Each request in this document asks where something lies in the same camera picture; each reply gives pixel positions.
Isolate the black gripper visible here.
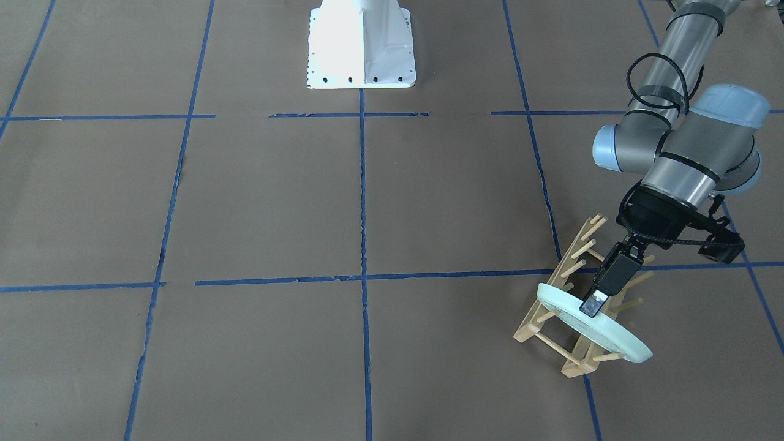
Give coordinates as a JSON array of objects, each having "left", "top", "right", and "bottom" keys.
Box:
[{"left": 579, "top": 182, "right": 709, "bottom": 318}]

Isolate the light green plate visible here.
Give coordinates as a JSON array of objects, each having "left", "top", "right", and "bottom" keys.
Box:
[{"left": 537, "top": 283, "right": 653, "bottom": 363}]

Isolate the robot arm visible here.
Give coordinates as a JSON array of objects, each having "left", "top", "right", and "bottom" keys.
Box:
[{"left": 579, "top": 1, "right": 770, "bottom": 317}]

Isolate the wooden dish rack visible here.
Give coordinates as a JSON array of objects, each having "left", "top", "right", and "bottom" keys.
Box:
[{"left": 513, "top": 213, "right": 653, "bottom": 379}]

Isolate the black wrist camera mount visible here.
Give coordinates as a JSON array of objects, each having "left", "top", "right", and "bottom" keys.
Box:
[{"left": 686, "top": 194, "right": 745, "bottom": 263}]

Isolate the white pedestal column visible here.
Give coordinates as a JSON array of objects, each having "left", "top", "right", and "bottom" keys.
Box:
[{"left": 306, "top": 1, "right": 417, "bottom": 89}]

